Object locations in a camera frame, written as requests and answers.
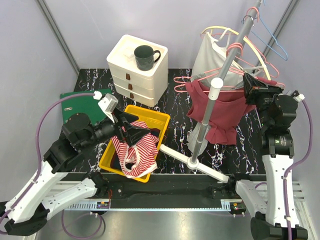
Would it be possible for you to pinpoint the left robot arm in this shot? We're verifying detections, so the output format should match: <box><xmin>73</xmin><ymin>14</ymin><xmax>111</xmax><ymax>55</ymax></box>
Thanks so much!
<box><xmin>0</xmin><ymin>111</ymin><xmax>150</xmax><ymax>237</ymax></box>

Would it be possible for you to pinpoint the grey clothes rack pole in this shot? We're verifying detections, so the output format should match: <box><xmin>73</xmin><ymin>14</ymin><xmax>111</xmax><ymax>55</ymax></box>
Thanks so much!
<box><xmin>192</xmin><ymin>1</ymin><xmax>258</xmax><ymax>162</ymax></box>

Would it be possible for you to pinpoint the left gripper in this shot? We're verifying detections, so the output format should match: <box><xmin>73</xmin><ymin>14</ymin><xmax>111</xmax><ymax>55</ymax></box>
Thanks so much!
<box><xmin>82</xmin><ymin>107</ymin><xmax>152</xmax><ymax>150</ymax></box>

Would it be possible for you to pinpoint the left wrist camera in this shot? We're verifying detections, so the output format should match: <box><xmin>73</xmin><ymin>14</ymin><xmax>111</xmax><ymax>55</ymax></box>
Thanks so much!
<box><xmin>93</xmin><ymin>91</ymin><xmax>119</xmax><ymax>123</ymax></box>

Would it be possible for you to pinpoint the white drawer unit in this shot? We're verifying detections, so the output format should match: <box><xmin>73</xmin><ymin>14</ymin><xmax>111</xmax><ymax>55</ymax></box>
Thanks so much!
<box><xmin>106</xmin><ymin>34</ymin><xmax>168</xmax><ymax>107</ymax></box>

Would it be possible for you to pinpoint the pink hanger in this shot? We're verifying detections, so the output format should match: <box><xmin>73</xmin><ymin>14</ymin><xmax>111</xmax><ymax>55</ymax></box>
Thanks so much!
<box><xmin>209</xmin><ymin>6</ymin><xmax>280</xmax><ymax>79</ymax></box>
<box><xmin>173</xmin><ymin>76</ymin><xmax>286</xmax><ymax>93</ymax></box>
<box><xmin>189</xmin><ymin>42</ymin><xmax>253</xmax><ymax>83</ymax></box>

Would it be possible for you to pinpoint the cream plastic hanger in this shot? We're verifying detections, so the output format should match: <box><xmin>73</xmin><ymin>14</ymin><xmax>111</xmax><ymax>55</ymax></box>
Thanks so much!
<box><xmin>200</xmin><ymin>25</ymin><xmax>272</xmax><ymax>80</ymax></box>

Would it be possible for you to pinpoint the white rack base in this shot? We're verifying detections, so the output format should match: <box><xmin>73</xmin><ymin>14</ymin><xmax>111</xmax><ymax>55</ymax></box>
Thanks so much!
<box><xmin>160</xmin><ymin>144</ymin><xmax>229</xmax><ymax>184</ymax></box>

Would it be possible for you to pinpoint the maroon tank top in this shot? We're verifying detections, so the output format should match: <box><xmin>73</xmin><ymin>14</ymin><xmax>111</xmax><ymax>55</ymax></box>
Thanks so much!
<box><xmin>184</xmin><ymin>76</ymin><xmax>278</xmax><ymax>146</ymax></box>

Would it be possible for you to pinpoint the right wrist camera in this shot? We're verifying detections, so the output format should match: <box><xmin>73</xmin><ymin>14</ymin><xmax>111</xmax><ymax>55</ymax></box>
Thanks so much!
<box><xmin>286</xmin><ymin>90</ymin><xmax>305</xmax><ymax>103</ymax></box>

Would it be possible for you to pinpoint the light blue wire hanger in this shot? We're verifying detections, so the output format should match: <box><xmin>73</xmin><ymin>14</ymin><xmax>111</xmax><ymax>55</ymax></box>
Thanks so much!
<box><xmin>247</xmin><ymin>0</ymin><xmax>289</xmax><ymax>61</ymax></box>

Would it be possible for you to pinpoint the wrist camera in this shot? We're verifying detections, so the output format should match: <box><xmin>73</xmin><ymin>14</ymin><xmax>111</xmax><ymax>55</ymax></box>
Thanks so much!
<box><xmin>286</xmin><ymin>90</ymin><xmax>305</xmax><ymax>103</ymax></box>
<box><xmin>93</xmin><ymin>91</ymin><xmax>119</xmax><ymax>123</ymax></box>

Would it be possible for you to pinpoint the red white striped tank top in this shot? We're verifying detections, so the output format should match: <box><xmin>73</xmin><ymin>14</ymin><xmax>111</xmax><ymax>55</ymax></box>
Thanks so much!
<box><xmin>111</xmin><ymin>131</ymin><xmax>159</xmax><ymax>179</ymax></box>

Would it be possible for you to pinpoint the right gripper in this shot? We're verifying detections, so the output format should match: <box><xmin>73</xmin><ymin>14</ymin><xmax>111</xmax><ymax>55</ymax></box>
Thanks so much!
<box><xmin>242</xmin><ymin>73</ymin><xmax>284</xmax><ymax>128</ymax></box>

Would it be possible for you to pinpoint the dark green mug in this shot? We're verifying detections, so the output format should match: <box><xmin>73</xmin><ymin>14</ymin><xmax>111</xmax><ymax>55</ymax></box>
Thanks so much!
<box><xmin>134</xmin><ymin>45</ymin><xmax>161</xmax><ymax>71</ymax></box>

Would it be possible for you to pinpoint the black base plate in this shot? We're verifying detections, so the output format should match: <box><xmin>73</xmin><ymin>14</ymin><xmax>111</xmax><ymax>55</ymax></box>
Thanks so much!
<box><xmin>79</xmin><ymin>172</ymin><xmax>266</xmax><ymax>210</ymax></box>

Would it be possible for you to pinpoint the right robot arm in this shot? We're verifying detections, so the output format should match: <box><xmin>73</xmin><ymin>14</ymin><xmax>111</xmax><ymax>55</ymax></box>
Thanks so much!
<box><xmin>227</xmin><ymin>73</ymin><xmax>309</xmax><ymax>240</ymax></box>

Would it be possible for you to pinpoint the pink hanger top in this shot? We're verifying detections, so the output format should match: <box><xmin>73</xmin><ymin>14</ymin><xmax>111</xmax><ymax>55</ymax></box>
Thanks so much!
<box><xmin>189</xmin><ymin>42</ymin><xmax>253</xmax><ymax>83</ymax></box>

